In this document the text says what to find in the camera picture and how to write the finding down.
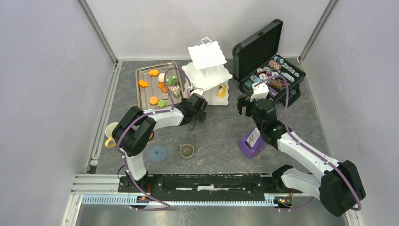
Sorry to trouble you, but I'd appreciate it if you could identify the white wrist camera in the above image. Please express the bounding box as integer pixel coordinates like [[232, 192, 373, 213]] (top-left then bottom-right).
[[250, 83, 269, 101], [188, 87, 204, 97]]

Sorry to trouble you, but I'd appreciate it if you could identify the green swirl roll cake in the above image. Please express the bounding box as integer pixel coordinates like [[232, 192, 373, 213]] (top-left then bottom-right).
[[165, 76, 178, 86]]

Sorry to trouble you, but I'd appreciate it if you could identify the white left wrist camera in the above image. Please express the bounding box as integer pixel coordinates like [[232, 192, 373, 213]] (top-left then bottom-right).
[[188, 87, 204, 97]]

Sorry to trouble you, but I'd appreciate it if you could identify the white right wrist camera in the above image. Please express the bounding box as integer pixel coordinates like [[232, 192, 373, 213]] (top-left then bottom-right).
[[250, 83, 269, 101]]

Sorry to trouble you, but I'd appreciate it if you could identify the orange fish cookie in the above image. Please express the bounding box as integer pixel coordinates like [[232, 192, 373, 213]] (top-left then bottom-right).
[[148, 69, 159, 77], [138, 80, 149, 88]]

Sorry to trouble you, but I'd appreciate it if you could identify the purple card shuffler box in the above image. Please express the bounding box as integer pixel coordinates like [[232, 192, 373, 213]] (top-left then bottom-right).
[[238, 127, 267, 159]]

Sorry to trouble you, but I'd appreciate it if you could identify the green macaron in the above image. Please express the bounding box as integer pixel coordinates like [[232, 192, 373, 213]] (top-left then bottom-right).
[[157, 100, 167, 108]]

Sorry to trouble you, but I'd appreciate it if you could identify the olive green cup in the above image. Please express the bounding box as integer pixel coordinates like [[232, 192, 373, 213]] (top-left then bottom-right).
[[179, 144, 195, 158]]

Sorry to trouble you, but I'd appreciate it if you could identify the black poker chip case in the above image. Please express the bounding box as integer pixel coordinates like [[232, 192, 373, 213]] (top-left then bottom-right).
[[232, 19, 306, 106]]

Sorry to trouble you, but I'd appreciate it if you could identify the brown poker chip stack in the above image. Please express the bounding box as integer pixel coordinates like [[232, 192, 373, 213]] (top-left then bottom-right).
[[268, 78, 286, 90]]

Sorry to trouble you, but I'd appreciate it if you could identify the cream round cake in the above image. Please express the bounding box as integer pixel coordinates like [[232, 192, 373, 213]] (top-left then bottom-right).
[[158, 73, 165, 83]]

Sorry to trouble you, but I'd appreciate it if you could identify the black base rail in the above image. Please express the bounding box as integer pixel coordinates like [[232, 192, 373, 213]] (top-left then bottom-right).
[[118, 173, 299, 201]]

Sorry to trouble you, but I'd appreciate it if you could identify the cream yellow-handled mug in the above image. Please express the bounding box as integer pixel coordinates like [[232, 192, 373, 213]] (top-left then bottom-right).
[[104, 122, 118, 148]]

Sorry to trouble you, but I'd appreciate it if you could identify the orange macaron lower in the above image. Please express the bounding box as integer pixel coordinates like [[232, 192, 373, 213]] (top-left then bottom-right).
[[149, 96, 159, 105]]

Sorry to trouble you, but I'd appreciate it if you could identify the orange fish cookie upper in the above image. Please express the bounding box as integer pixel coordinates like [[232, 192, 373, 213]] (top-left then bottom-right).
[[148, 69, 159, 77]]

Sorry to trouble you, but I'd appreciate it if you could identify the aluminium cable duct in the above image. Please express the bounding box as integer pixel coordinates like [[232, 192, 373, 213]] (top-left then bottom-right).
[[81, 194, 292, 207]]

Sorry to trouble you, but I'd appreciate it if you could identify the yellow rectangular cake slice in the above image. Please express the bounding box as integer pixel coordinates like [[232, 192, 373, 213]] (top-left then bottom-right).
[[217, 84, 227, 98]]

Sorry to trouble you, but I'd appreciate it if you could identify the green poker chip stack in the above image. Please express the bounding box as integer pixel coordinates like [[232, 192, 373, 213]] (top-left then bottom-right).
[[244, 80, 253, 92]]

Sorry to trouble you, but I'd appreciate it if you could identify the yellow smiley coaster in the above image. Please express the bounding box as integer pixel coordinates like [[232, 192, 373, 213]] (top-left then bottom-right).
[[149, 131, 154, 141]]

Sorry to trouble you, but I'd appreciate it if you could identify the silver metal tray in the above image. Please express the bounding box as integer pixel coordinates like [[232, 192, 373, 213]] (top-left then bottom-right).
[[136, 62, 183, 111]]

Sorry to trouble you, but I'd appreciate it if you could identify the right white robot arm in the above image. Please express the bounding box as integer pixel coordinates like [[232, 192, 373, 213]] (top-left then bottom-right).
[[237, 96, 366, 217]]

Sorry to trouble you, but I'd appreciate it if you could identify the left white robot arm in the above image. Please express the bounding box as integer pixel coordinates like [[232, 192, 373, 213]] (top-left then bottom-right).
[[109, 93, 207, 192]]

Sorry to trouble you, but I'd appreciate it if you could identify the orange macaron upper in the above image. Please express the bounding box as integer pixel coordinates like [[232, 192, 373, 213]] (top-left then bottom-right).
[[158, 82, 165, 89]]

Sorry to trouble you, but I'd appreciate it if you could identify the white sprinkle cake slice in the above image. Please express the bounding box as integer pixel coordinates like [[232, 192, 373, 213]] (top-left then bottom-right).
[[169, 86, 181, 97]]

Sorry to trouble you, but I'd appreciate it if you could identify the white three-tier cake stand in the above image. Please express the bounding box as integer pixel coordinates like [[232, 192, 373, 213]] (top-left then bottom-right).
[[182, 36, 232, 106]]

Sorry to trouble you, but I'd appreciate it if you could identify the orange fish cookie lower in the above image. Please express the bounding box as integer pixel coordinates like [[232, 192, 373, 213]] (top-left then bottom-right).
[[138, 80, 149, 88]]

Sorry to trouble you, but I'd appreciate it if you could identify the blue round coaster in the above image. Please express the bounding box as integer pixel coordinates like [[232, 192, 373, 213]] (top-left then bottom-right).
[[148, 145, 168, 162]]

